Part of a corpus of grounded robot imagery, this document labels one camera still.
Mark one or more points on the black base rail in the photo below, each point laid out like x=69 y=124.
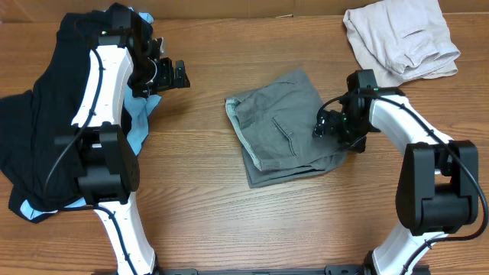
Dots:
x=263 y=272

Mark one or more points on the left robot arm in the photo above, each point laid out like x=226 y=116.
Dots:
x=95 y=150

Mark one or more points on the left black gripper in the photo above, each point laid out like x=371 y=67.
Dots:
x=166 y=79

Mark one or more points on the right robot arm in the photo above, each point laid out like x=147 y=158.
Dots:
x=438 y=197

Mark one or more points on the black garment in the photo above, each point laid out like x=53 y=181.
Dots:
x=29 y=122

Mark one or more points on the beige folded shorts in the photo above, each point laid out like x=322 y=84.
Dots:
x=401 y=41

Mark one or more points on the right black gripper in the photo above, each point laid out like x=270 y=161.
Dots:
x=326 y=125

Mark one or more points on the grey shorts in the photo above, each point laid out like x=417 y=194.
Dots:
x=275 y=124

